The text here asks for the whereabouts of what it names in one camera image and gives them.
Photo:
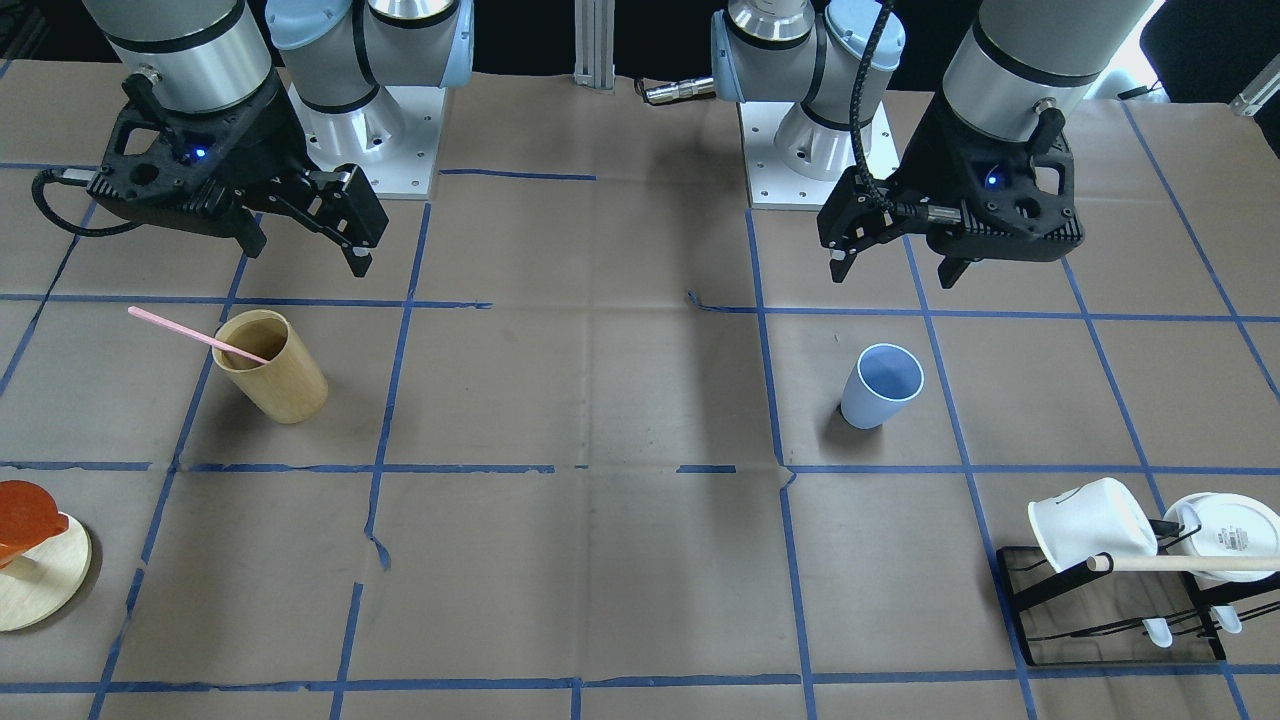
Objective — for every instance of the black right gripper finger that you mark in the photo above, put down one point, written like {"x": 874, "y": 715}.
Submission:
{"x": 359, "y": 260}
{"x": 247, "y": 232}

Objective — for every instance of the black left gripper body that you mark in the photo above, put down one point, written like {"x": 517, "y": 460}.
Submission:
{"x": 928, "y": 150}

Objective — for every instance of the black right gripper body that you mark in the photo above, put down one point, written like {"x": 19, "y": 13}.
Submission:
{"x": 262, "y": 140}

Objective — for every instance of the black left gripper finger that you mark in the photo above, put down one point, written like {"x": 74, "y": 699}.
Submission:
{"x": 840, "y": 263}
{"x": 951, "y": 269}

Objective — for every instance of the pink chopstick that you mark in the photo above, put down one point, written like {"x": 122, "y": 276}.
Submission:
{"x": 191, "y": 334}

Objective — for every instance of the light blue plastic cup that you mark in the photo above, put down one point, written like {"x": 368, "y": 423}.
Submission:
{"x": 883, "y": 380}

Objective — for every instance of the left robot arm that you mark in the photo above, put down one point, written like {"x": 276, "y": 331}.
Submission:
{"x": 837, "y": 63}

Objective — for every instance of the wooden bamboo cup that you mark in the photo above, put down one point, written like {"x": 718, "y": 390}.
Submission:
{"x": 288, "y": 385}

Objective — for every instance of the orange cup on stand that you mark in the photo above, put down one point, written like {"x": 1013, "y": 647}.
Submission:
{"x": 29, "y": 516}

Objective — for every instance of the white cup with label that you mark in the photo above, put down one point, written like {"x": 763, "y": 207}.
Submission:
{"x": 1218, "y": 524}

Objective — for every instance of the wooden cup stand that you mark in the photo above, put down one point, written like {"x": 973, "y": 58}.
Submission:
{"x": 38, "y": 582}

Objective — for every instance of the white mug on rack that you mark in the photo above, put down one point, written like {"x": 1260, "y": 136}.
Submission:
{"x": 1100, "y": 517}

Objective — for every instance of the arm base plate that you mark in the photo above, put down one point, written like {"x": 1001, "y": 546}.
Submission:
{"x": 791, "y": 160}
{"x": 394, "y": 139}

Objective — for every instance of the silver cable connector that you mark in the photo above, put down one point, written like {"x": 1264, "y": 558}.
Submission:
{"x": 673, "y": 92}

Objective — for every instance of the aluminium frame post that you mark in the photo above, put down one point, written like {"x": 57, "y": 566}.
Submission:
{"x": 593, "y": 42}

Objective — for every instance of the black wire mug rack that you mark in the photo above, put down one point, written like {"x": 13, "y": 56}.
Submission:
{"x": 1092, "y": 617}

